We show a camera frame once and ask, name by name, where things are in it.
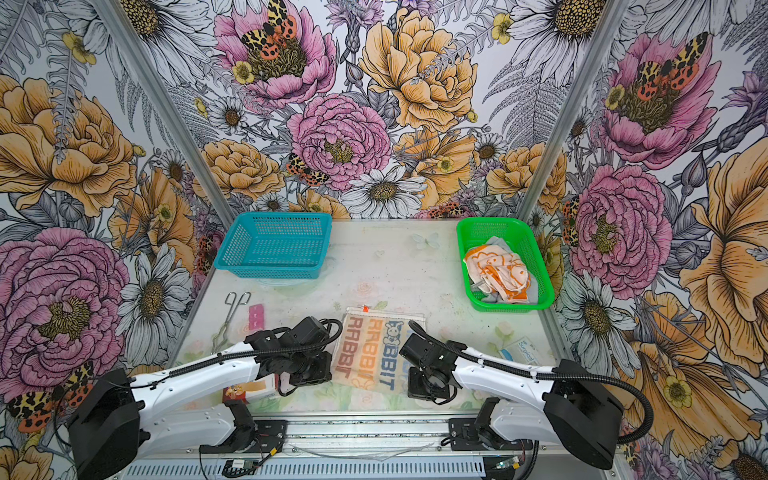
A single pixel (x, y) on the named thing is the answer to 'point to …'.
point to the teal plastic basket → (277, 244)
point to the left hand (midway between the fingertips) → (326, 385)
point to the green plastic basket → (473, 233)
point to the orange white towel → (494, 269)
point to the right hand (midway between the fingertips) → (419, 406)
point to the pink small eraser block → (256, 317)
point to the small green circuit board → (240, 463)
